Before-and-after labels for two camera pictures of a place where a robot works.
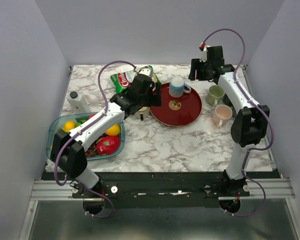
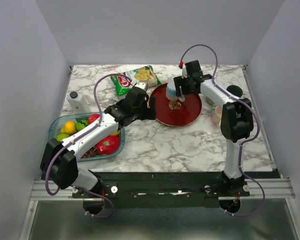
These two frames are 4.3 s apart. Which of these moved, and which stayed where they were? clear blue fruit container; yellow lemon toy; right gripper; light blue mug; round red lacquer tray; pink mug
Moved: right gripper; light blue mug
Stayed: clear blue fruit container; round red lacquer tray; yellow lemon toy; pink mug
